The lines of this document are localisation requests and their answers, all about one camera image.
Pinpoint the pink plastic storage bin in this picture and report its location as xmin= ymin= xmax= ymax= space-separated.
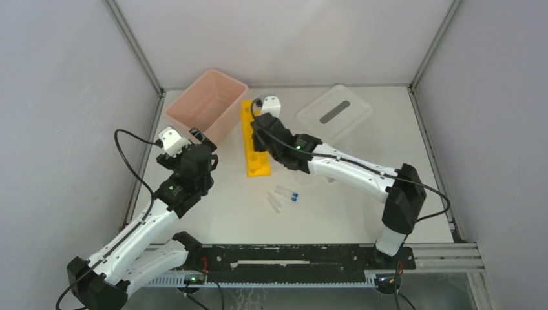
xmin=165 ymin=69 xmax=249 ymax=145

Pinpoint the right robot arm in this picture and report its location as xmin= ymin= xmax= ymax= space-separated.
xmin=251 ymin=113 xmax=427 ymax=269

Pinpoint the clear tube right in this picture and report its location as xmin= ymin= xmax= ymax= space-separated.
xmin=267 ymin=192 xmax=282 ymax=210

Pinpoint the translucent white bin lid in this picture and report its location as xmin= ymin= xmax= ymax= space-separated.
xmin=295 ymin=85 xmax=374 ymax=145

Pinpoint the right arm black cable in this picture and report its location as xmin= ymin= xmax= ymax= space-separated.
xmin=251 ymin=97 xmax=452 ymax=223

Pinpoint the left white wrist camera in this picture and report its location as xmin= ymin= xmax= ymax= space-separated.
xmin=158 ymin=126 xmax=192 ymax=158

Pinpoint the clear tube left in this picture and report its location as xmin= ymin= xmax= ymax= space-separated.
xmin=266 ymin=198 xmax=280 ymax=215

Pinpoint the blue capped tube upper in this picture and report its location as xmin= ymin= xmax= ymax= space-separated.
xmin=275 ymin=185 xmax=299 ymax=201

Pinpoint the blue capped tube lower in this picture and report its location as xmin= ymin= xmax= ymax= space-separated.
xmin=274 ymin=189 xmax=298 ymax=202

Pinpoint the clear tube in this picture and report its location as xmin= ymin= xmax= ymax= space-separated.
xmin=267 ymin=192 xmax=282 ymax=210
xmin=266 ymin=198 xmax=280 ymax=215

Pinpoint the yellow test tube rack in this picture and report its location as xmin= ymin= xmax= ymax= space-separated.
xmin=240 ymin=100 xmax=271 ymax=178

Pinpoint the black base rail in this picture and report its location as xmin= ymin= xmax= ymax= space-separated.
xmin=182 ymin=244 xmax=416 ymax=285

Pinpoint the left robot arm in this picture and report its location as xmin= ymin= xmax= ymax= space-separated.
xmin=67 ymin=127 xmax=218 ymax=309

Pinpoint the blue capped tube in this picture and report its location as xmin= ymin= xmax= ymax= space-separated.
xmin=275 ymin=185 xmax=299 ymax=201
xmin=274 ymin=189 xmax=298 ymax=202

